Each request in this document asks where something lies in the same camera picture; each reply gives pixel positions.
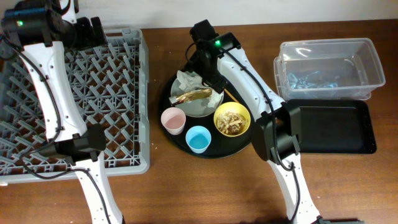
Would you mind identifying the white napkin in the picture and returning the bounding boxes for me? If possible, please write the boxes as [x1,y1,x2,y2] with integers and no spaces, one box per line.
[177,70,223,108]

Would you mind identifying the yellow bowl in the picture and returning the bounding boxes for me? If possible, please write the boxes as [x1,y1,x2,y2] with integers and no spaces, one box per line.
[213,101,251,138]

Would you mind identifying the food scraps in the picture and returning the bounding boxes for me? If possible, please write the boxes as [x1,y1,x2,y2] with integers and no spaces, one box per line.
[216,111,246,136]

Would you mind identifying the pink cup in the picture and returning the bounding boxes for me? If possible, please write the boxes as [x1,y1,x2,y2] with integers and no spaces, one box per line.
[160,107,186,135]

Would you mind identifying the light blue cup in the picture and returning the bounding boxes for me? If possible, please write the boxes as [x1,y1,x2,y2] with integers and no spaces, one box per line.
[185,126,211,154]

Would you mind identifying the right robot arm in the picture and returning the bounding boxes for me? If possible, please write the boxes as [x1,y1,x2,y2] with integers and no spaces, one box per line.
[185,20,324,223]

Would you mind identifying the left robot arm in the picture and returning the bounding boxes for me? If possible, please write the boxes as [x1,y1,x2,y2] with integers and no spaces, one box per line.
[1,1,124,223]

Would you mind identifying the grey dishwasher rack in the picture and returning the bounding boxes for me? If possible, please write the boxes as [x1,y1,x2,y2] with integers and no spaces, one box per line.
[1,29,150,185]

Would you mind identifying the grey plate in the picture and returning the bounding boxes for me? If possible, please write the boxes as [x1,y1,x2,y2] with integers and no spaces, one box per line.
[170,78,224,118]

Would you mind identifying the round black tray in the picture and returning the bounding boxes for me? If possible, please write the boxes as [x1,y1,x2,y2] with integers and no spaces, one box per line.
[158,73,255,159]

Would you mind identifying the blue plastic wrapper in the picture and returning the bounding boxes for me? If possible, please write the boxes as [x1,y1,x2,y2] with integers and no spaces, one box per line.
[287,70,338,90]

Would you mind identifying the black rectangular tray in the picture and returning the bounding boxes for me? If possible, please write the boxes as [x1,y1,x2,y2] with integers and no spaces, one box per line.
[288,99,377,154]

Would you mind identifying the clear plastic bin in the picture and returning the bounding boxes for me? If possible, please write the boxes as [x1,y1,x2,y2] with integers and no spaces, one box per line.
[274,38,386,101]

